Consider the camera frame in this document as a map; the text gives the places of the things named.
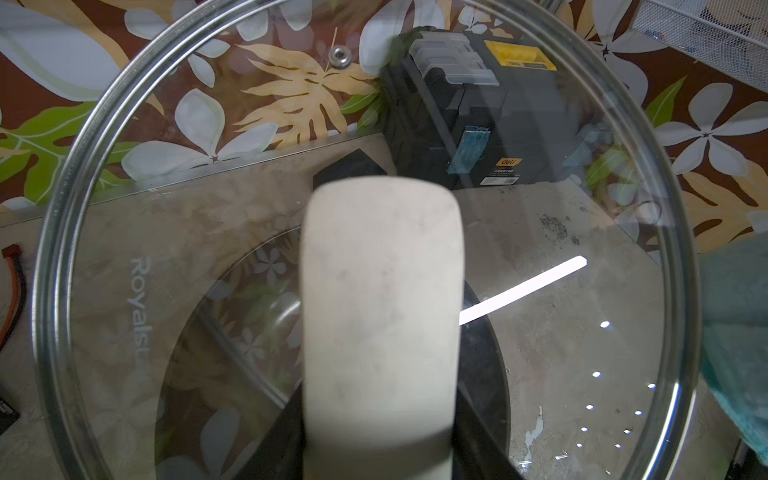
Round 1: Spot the light blue cloth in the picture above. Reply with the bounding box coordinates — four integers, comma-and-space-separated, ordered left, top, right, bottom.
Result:
699, 233, 767, 465

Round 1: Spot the dark frying pan white handle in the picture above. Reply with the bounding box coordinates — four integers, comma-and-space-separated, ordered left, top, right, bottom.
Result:
152, 224, 511, 480

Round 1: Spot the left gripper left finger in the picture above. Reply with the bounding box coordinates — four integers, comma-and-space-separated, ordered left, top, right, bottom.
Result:
235, 385, 305, 480

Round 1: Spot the black toolbox yellow label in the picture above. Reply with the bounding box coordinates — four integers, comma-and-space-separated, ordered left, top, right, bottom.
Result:
380, 27, 614, 190

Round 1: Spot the small black box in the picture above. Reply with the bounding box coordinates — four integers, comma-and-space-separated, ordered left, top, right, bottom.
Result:
312, 149, 386, 190

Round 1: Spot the white wire basket right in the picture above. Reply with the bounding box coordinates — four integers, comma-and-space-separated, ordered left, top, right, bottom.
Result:
632, 0, 767, 92

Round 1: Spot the glass pot lid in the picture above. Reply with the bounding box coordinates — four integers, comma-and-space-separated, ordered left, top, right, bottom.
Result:
1, 1, 700, 479

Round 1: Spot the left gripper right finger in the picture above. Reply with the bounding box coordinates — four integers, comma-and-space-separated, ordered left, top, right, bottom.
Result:
452, 388, 523, 480

